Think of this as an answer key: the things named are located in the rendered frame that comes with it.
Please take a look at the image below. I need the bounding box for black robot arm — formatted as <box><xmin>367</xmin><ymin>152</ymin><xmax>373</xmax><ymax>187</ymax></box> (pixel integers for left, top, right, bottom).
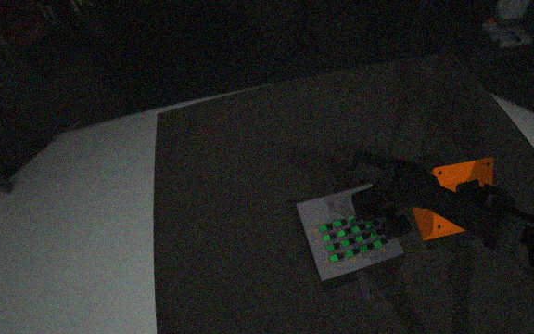
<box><xmin>350</xmin><ymin>150</ymin><xmax>534</xmax><ymax>282</ymax></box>

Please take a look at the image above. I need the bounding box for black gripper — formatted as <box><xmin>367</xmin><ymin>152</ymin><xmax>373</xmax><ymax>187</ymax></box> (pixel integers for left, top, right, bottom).
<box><xmin>376</xmin><ymin>200</ymin><xmax>413</xmax><ymax>240</ymax></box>

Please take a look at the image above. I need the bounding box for grey switch panel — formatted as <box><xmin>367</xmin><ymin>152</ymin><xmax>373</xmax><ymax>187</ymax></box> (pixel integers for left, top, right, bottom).
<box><xmin>297</xmin><ymin>183</ymin><xmax>404</xmax><ymax>281</ymax></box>

